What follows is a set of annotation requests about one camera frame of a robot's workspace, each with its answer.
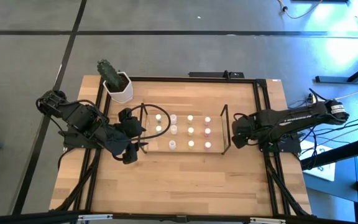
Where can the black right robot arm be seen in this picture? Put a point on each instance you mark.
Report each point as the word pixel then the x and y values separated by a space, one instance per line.
pixel 291 119

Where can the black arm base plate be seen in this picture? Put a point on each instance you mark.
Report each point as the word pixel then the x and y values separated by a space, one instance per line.
pixel 291 146
pixel 73 143

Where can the silver metal bracket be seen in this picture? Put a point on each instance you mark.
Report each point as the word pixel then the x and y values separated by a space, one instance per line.
pixel 95 217
pixel 267 220

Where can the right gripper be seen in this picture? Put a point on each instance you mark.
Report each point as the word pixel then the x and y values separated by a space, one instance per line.
pixel 245 130

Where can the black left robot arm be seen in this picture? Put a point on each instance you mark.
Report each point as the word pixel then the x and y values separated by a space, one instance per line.
pixel 82 116

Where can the shelf with black metal frame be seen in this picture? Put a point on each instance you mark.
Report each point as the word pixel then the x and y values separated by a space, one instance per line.
pixel 182 138

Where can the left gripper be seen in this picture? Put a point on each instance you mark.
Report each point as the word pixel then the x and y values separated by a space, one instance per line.
pixel 120 140

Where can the grey metal bar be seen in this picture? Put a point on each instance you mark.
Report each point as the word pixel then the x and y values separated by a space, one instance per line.
pixel 331 79

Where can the pink medicine bottle white cap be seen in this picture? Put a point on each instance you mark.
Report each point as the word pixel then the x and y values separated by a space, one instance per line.
pixel 207 131
pixel 208 144
pixel 207 119

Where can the white paper sheet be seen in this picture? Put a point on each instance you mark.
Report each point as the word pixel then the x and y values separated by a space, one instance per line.
pixel 323 169

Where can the green cactus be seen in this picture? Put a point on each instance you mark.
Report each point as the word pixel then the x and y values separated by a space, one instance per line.
pixel 110 76

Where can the yellow medicine bottle white cap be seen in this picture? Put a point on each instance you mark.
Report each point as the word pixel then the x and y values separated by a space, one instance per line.
pixel 190 130
pixel 190 118
pixel 191 143

